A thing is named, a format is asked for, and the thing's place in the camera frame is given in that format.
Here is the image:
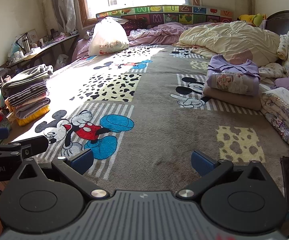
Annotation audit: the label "cream quilt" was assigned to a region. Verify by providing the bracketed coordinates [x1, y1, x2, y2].
[172, 20, 281, 67]

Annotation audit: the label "yellow folded garment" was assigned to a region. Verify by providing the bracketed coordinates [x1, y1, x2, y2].
[16, 105, 50, 127]

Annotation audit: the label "grey-lilac folded garment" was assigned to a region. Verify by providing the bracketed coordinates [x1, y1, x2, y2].
[14, 98, 51, 120]

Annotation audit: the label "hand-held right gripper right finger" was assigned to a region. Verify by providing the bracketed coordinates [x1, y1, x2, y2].
[176, 151, 276, 200]

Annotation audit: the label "small white plastic bag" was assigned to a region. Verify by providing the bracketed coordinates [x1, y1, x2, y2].
[56, 54, 69, 68]

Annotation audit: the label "floral folded blanket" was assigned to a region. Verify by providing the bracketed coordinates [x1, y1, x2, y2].
[261, 87, 289, 143]

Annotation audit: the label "beige folded garment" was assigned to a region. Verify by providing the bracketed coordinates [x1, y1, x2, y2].
[203, 86, 262, 111]

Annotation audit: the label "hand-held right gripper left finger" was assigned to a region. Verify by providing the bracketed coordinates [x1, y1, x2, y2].
[8, 149, 110, 200]

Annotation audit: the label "pink folded garment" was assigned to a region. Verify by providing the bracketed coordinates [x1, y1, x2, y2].
[6, 93, 48, 113]

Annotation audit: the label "colourful alphabet foam mat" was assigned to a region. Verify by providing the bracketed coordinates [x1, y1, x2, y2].
[96, 4, 234, 28]

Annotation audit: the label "pink quilt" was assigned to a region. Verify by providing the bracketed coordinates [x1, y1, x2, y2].
[72, 21, 200, 63]

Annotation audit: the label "dark wooden headboard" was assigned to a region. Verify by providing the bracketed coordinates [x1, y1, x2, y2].
[266, 10, 289, 40]

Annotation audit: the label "grey curtain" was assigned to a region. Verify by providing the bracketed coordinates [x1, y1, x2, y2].
[48, 0, 82, 33]

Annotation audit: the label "green plush toy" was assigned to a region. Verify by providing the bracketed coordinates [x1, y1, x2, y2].
[250, 13, 267, 27]

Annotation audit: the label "dark side table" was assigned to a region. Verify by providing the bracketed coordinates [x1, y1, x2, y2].
[8, 31, 81, 68]

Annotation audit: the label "white floral pillow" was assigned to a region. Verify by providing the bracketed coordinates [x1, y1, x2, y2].
[277, 30, 289, 78]

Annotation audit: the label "grey sweatpants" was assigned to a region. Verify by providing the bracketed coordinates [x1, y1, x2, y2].
[1, 64, 53, 97]

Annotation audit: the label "purple folded sweater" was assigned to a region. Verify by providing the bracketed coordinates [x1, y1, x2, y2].
[207, 54, 261, 97]

